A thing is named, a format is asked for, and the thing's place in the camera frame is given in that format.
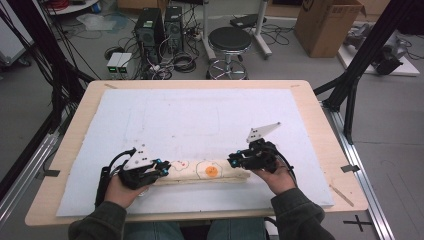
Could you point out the thin wooden stick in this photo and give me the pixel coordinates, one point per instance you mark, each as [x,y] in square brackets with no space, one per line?
[341,195]

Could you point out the grey tape piece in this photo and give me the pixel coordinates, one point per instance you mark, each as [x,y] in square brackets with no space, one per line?
[51,173]
[350,168]

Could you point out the person's right leg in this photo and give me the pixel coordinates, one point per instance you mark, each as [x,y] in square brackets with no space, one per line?
[236,230]

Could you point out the white panel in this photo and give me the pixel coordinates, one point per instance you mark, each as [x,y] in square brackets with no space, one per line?
[11,36]

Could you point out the brown cardboard box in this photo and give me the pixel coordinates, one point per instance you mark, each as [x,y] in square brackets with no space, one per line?
[325,30]

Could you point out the black metal frame strut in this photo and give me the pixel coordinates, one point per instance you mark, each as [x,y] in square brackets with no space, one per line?
[363,56]

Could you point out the person's left leg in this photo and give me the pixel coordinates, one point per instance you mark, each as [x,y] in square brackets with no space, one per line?
[156,232]

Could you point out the cream cloth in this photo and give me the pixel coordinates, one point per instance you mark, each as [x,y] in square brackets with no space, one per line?
[200,171]

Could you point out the clear plastic sheet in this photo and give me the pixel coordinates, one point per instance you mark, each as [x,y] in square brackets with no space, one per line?
[100,22]

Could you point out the person's leg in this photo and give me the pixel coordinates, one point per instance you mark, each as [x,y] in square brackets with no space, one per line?
[236,230]
[156,232]

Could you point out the person's right hand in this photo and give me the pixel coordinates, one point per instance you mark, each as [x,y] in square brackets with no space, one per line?
[278,181]

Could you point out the large black computer tower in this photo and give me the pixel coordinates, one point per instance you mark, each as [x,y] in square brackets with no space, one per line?
[149,31]

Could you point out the black round stool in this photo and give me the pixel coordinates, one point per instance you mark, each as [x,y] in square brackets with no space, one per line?
[230,38]

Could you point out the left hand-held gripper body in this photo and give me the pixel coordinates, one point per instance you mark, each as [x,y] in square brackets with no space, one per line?
[138,173]

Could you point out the white metal stand leg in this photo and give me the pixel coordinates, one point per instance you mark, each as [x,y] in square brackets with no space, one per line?
[207,30]
[261,30]

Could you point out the grey and black robot device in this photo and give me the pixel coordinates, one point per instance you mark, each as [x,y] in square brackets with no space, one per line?
[388,56]

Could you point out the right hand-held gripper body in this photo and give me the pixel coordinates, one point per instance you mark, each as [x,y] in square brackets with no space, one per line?
[261,156]

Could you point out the person's left hand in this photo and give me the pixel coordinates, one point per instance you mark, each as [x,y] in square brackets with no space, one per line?
[121,195]

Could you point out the white foam board mat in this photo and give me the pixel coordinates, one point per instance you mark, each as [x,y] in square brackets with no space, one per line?
[186,113]

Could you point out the white power supply box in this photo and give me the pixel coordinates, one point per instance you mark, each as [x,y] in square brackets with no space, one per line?
[113,61]
[125,61]

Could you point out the white floor board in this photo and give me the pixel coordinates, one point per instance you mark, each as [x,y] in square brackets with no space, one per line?
[408,68]

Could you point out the aluminium rail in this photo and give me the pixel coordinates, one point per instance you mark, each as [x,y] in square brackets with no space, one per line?
[360,176]
[26,173]

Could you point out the slim black computer tower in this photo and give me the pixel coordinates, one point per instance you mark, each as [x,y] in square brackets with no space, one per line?
[174,28]

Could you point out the flat black case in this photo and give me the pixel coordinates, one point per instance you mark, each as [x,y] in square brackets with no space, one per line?
[246,20]

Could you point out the black tape cross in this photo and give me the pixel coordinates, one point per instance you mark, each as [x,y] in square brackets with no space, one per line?
[357,222]

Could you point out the round white table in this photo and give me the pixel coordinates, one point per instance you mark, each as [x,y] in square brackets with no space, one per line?
[71,8]

